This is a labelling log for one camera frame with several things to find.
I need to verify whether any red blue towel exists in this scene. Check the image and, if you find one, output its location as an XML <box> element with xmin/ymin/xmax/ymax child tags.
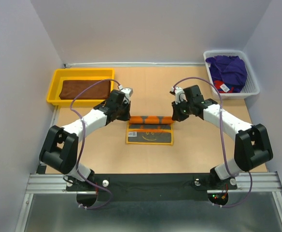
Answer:
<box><xmin>213</xmin><ymin>80</ymin><xmax>234</xmax><ymax>93</ymax></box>

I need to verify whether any white plastic basket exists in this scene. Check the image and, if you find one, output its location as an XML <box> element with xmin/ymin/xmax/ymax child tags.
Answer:
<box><xmin>203</xmin><ymin>50</ymin><xmax>260</xmax><ymax>100</ymax></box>

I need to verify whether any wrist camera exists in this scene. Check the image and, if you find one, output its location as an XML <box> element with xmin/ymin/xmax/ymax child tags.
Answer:
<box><xmin>170</xmin><ymin>87</ymin><xmax>186</xmax><ymax>104</ymax></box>
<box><xmin>118</xmin><ymin>85</ymin><xmax>133</xmax><ymax>100</ymax></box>

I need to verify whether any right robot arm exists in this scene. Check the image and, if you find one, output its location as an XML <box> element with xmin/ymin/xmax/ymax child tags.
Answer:
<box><xmin>170</xmin><ymin>85</ymin><xmax>273</xmax><ymax>189</ymax></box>

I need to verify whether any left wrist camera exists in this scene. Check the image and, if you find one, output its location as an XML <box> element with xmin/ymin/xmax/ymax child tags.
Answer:
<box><xmin>118</xmin><ymin>85</ymin><xmax>133</xmax><ymax>100</ymax></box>

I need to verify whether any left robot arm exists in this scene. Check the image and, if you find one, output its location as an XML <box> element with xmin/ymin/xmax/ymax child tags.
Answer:
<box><xmin>39</xmin><ymin>88</ymin><xmax>133</xmax><ymax>190</ymax></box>

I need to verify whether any purple towel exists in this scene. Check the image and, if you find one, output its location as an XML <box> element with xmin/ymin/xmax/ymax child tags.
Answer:
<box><xmin>205</xmin><ymin>56</ymin><xmax>248</xmax><ymax>93</ymax></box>

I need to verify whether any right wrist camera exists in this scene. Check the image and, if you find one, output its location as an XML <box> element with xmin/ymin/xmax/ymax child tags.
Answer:
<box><xmin>170</xmin><ymin>87</ymin><xmax>186</xmax><ymax>104</ymax></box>

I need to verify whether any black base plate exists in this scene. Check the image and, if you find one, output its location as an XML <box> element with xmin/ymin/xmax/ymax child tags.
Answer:
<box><xmin>66</xmin><ymin>173</ymin><xmax>238</xmax><ymax>209</ymax></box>

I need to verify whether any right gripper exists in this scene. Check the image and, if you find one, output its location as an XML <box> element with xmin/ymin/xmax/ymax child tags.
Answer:
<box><xmin>172</xmin><ymin>98</ymin><xmax>194</xmax><ymax>122</ymax></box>

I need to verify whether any orange towel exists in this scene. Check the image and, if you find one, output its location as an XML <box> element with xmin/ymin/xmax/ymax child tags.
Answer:
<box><xmin>126</xmin><ymin>116</ymin><xmax>174</xmax><ymax>145</ymax></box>

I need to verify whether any aluminium frame rail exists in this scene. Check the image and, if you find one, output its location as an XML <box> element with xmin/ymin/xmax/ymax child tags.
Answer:
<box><xmin>25</xmin><ymin>172</ymin><xmax>282</xmax><ymax>194</ymax></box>

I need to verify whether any brown towel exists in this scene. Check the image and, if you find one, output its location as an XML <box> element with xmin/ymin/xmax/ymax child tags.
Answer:
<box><xmin>58</xmin><ymin>79</ymin><xmax>112</xmax><ymax>101</ymax></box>

